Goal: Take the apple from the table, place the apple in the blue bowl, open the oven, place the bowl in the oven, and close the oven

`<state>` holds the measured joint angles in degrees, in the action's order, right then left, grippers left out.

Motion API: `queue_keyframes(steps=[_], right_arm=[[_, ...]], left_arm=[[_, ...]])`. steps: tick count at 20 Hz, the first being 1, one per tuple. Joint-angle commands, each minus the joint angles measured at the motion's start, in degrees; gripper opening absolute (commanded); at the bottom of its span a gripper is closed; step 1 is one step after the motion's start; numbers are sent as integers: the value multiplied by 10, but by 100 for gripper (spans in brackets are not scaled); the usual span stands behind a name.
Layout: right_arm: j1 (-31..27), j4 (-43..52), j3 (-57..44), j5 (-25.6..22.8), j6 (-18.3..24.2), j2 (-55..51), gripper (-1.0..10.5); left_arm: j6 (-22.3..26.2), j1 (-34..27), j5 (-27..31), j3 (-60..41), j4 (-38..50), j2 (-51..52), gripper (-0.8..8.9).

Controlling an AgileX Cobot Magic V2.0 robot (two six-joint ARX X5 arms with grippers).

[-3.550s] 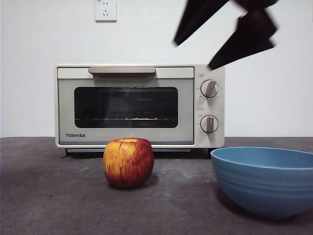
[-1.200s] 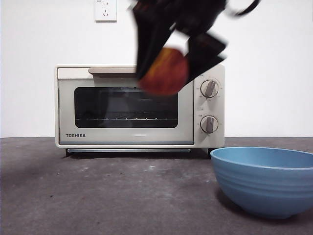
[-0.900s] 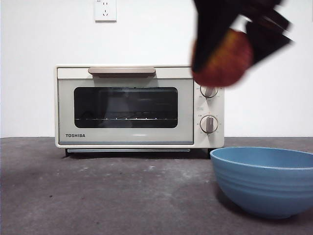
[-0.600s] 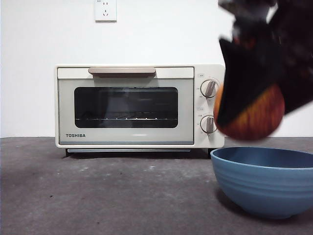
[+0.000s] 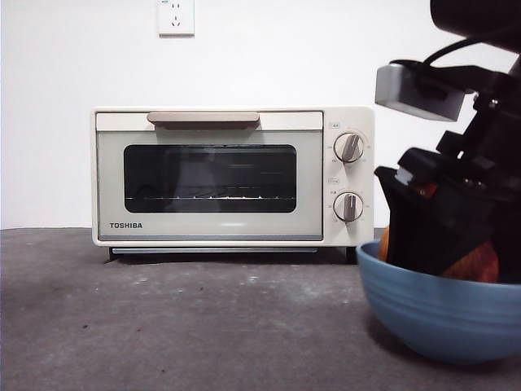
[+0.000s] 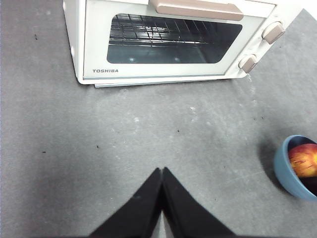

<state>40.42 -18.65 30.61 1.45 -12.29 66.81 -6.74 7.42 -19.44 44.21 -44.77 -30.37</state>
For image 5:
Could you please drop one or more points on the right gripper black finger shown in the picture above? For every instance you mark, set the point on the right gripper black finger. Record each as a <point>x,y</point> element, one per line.
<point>427,228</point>

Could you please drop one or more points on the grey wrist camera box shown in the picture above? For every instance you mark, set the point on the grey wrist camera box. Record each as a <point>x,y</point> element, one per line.
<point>407,93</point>

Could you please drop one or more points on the blue ribbed bowl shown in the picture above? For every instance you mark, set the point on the blue ribbed bowl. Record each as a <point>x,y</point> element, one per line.
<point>439,322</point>

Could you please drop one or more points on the cream timer knob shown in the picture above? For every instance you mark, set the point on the cream timer knob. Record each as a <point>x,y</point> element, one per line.
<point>348,206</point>

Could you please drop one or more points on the red yellow apple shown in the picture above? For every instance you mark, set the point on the red yellow apple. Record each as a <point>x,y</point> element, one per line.
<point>480,264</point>

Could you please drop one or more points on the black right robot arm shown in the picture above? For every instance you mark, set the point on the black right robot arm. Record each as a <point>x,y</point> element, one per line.
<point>472,16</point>

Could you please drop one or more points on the cream temperature knob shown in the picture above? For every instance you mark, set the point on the cream temperature knob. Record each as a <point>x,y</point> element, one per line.
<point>348,147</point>

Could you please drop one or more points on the white wall socket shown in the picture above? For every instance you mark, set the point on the white wall socket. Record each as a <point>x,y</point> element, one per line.
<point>176,24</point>

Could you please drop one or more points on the cream Toshiba toaster oven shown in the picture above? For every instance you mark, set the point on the cream Toshiba toaster oven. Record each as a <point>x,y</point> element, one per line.
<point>354,179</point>

